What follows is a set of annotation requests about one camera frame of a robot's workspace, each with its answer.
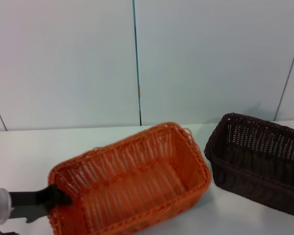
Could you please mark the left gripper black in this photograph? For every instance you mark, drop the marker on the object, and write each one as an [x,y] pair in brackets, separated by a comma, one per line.
[27,199]

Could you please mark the orange woven plastic basket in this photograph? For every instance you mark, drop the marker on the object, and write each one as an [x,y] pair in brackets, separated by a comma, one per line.
[137,191]

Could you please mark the dark brown woven basket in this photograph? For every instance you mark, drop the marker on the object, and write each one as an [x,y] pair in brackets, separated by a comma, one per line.
[247,181]

